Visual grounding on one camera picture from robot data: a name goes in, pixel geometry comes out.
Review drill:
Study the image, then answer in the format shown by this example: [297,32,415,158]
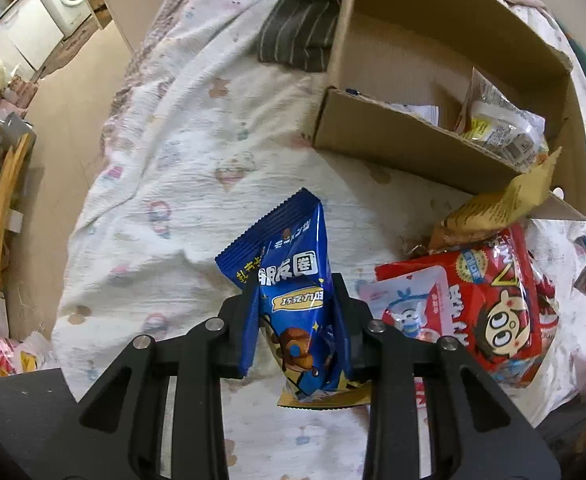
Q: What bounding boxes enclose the brown floor mat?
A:
[38,15,101,78]

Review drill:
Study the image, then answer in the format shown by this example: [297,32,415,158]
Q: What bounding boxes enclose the pink white snack pouch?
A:
[359,265,452,343]

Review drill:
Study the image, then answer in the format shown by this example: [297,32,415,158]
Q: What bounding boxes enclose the red yellow plastic bags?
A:
[0,330,59,377]

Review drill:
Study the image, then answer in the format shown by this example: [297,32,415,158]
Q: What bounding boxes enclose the dark striped cloth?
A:
[257,0,351,73]

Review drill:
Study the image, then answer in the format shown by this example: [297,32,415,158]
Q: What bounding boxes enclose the yellow wooden chair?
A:
[0,125,36,296]

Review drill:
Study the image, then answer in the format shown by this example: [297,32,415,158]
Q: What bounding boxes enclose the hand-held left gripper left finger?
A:
[78,284,261,480]

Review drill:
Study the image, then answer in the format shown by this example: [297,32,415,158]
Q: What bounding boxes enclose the clear white chips bag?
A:
[454,66,550,175]

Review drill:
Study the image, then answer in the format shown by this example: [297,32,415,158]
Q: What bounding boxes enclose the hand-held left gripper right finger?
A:
[330,273,562,480]

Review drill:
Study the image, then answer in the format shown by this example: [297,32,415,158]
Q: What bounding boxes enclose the white floor cabinet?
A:
[0,0,66,73]

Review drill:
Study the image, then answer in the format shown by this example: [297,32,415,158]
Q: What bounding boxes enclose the metal stand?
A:
[0,100,36,148]

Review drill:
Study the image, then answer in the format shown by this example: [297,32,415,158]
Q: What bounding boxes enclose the brown cardboard box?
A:
[313,0,586,222]

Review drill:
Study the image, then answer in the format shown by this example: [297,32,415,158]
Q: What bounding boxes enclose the red cartoon-boy snack packet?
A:
[375,223,560,390]

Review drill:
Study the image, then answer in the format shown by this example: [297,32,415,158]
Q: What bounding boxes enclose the blue snack packet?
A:
[215,188,374,409]

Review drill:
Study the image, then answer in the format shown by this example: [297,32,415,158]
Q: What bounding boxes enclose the small yellow snack packet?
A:
[429,146,564,257]

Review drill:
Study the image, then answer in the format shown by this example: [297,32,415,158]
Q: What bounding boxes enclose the white storage chest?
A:
[80,0,174,53]

